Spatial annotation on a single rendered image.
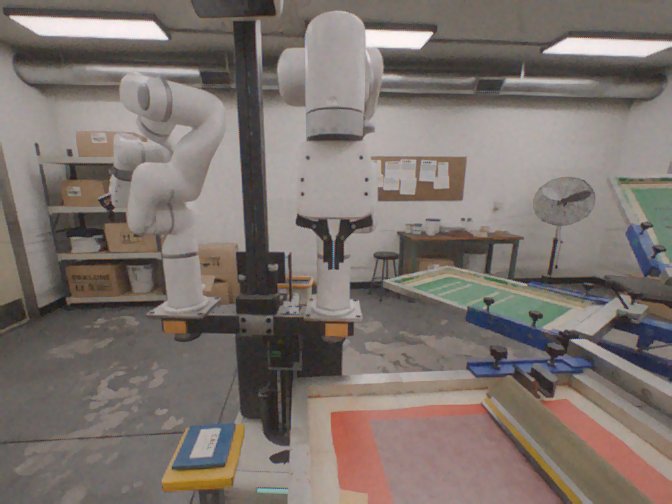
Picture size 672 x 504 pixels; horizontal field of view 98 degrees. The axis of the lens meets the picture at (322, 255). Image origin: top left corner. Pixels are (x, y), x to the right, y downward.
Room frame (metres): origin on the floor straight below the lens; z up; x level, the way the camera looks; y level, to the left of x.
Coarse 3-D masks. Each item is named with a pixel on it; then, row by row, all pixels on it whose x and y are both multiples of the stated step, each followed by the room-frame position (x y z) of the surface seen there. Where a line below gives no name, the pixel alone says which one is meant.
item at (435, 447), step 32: (352, 416) 0.59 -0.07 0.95; (384, 416) 0.59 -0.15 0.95; (416, 416) 0.59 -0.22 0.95; (448, 416) 0.59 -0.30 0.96; (480, 416) 0.59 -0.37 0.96; (576, 416) 0.59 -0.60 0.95; (352, 448) 0.50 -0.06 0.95; (384, 448) 0.50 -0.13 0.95; (416, 448) 0.50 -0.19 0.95; (448, 448) 0.50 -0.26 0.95; (480, 448) 0.50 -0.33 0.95; (512, 448) 0.50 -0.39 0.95; (608, 448) 0.50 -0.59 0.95; (352, 480) 0.43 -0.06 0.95; (384, 480) 0.43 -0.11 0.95; (416, 480) 0.43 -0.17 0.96; (448, 480) 0.43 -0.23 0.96; (480, 480) 0.43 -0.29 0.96; (512, 480) 0.43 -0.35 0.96; (544, 480) 0.43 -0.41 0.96
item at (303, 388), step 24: (312, 384) 0.66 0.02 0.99; (336, 384) 0.66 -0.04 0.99; (360, 384) 0.66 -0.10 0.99; (384, 384) 0.67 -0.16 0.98; (408, 384) 0.67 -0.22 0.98; (432, 384) 0.68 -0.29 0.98; (456, 384) 0.68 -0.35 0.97; (480, 384) 0.68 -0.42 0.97; (576, 384) 0.68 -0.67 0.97; (600, 384) 0.66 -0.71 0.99; (624, 408) 0.57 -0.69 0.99; (648, 432) 0.52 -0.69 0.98
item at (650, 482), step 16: (640, 480) 0.43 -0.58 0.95; (656, 480) 0.43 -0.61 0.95; (384, 496) 0.41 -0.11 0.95; (400, 496) 0.41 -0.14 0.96; (416, 496) 0.41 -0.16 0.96; (432, 496) 0.41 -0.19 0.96; (448, 496) 0.41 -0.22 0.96; (464, 496) 0.41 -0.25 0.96; (480, 496) 0.41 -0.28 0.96; (496, 496) 0.41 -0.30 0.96; (512, 496) 0.41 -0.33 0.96; (528, 496) 0.41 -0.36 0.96; (544, 496) 0.41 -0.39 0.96; (656, 496) 0.41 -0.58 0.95
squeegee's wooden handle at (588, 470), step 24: (504, 384) 0.62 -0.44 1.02; (504, 408) 0.57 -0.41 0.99; (528, 408) 0.54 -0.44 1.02; (528, 432) 0.50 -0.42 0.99; (552, 432) 0.48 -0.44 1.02; (552, 456) 0.45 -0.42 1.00; (576, 456) 0.43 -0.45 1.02; (600, 456) 0.41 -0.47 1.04; (576, 480) 0.40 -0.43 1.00; (600, 480) 0.38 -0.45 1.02; (624, 480) 0.37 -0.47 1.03
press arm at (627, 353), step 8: (600, 344) 0.99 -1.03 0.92; (608, 344) 0.97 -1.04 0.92; (616, 344) 0.97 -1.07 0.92; (616, 352) 0.95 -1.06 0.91; (624, 352) 0.93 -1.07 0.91; (632, 352) 0.92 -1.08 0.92; (632, 360) 0.91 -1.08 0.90; (640, 360) 0.90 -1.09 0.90; (648, 360) 0.89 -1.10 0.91; (656, 360) 0.87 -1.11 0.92; (664, 360) 0.87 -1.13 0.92; (648, 368) 0.88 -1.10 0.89; (656, 368) 0.87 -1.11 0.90; (664, 368) 0.85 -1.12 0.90; (664, 376) 0.85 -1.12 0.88
